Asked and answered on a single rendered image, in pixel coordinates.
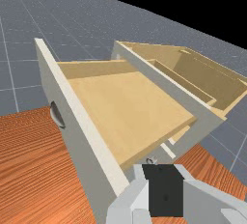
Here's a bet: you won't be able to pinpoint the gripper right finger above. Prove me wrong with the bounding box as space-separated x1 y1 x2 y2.
163 163 247 224

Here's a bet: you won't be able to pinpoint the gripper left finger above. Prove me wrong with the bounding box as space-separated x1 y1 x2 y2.
105 163 164 224

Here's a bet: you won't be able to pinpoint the open cabinet drawer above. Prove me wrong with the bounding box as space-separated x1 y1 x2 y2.
34 37 198 224

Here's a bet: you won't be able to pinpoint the pale cabinet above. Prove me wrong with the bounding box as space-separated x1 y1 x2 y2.
110 40 247 175

